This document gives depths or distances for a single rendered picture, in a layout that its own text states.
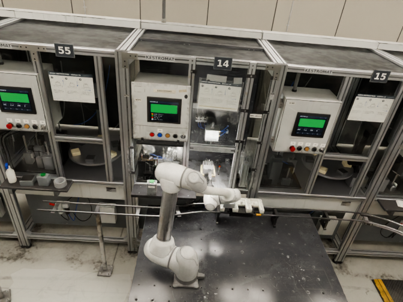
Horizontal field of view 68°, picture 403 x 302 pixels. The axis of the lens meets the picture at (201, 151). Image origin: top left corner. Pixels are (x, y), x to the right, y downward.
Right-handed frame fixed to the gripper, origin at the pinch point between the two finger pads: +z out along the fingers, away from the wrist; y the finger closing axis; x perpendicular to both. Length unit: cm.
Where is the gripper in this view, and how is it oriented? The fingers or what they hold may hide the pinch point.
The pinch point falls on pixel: (208, 175)
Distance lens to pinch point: 264.7
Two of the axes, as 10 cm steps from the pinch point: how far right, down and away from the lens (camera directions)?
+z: 0.0, -5.3, 8.5
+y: 0.8, -8.4, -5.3
